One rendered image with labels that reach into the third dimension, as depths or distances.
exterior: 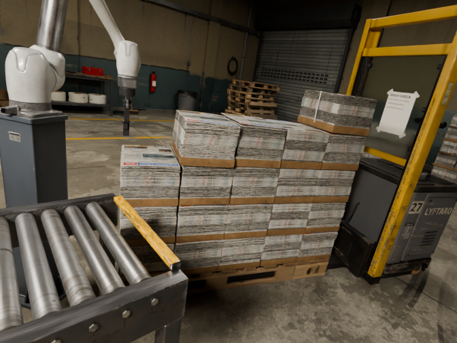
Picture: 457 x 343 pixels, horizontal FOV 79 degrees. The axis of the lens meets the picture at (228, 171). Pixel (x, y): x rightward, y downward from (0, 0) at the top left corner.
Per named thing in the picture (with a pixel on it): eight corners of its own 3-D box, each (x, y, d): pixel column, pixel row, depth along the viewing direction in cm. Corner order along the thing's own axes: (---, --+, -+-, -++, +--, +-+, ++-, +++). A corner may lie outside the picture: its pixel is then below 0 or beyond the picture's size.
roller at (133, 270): (96, 214, 101) (100, 201, 101) (151, 298, 68) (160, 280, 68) (81, 211, 97) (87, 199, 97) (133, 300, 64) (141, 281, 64)
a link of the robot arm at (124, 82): (137, 76, 140) (137, 88, 142) (117, 73, 136) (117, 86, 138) (138, 77, 132) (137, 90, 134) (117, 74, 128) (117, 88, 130)
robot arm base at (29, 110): (-15, 111, 115) (-17, 98, 113) (32, 108, 136) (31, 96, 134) (22, 119, 112) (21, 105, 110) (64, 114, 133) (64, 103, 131)
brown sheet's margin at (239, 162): (215, 147, 184) (215, 141, 182) (254, 150, 193) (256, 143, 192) (233, 166, 150) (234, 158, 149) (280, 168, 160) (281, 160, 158)
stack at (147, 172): (117, 261, 188) (120, 143, 162) (268, 248, 231) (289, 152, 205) (116, 305, 154) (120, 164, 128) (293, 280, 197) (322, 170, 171)
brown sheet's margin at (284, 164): (254, 150, 194) (255, 143, 193) (290, 152, 204) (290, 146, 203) (280, 167, 161) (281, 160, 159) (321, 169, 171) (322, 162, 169)
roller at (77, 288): (57, 219, 93) (57, 205, 92) (99, 318, 60) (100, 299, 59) (39, 222, 90) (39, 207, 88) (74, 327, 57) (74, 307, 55)
